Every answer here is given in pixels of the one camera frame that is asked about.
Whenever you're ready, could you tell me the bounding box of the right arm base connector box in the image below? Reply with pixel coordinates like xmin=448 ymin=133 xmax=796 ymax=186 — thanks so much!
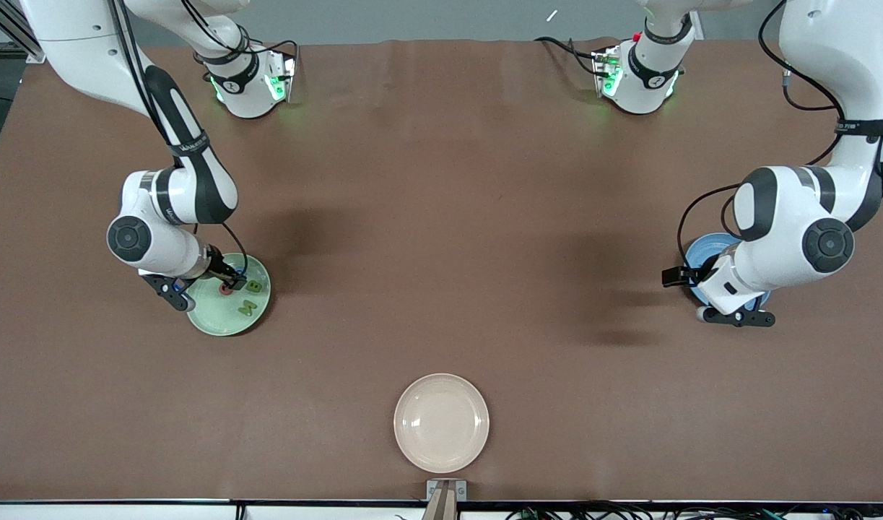
xmin=264 ymin=49 xmax=297 ymax=102

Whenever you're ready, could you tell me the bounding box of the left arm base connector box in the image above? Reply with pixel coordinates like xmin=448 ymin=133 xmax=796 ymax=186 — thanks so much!
xmin=593 ymin=45 xmax=624 ymax=98

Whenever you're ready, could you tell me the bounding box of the blue plate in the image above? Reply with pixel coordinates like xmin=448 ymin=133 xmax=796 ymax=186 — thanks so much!
xmin=684 ymin=232 xmax=773 ymax=310

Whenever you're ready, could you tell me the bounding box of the green plate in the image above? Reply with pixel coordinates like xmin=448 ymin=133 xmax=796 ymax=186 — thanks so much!
xmin=186 ymin=253 xmax=272 ymax=337

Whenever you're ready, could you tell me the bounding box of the brown table cover mat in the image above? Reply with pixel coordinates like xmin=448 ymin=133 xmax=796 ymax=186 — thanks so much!
xmin=0 ymin=38 xmax=883 ymax=501

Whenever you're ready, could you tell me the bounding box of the beige plate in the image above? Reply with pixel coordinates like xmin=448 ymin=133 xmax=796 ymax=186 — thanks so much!
xmin=393 ymin=373 xmax=490 ymax=474

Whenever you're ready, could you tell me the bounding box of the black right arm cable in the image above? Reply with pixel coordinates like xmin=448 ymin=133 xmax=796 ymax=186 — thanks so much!
xmin=108 ymin=0 xmax=250 ymax=281

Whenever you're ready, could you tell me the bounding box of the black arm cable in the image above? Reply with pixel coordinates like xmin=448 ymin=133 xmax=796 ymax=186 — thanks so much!
xmin=108 ymin=0 xmax=250 ymax=281
xmin=676 ymin=0 xmax=846 ymax=275

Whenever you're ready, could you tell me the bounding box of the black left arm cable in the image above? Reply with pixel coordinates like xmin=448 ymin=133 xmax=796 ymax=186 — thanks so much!
xmin=676 ymin=0 xmax=846 ymax=275

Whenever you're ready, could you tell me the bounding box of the white table edge rail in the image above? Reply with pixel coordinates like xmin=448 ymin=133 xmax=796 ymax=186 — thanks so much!
xmin=0 ymin=498 xmax=883 ymax=520

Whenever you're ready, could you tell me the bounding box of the black base cable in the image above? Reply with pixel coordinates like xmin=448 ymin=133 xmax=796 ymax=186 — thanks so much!
xmin=534 ymin=35 xmax=608 ymax=77

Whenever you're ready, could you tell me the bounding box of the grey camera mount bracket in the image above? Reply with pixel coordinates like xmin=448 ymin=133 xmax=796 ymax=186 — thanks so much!
xmin=421 ymin=480 xmax=468 ymax=520

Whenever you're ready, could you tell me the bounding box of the aluminium frame profile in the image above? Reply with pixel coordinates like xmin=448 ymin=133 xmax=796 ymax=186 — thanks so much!
xmin=0 ymin=0 xmax=48 ymax=64

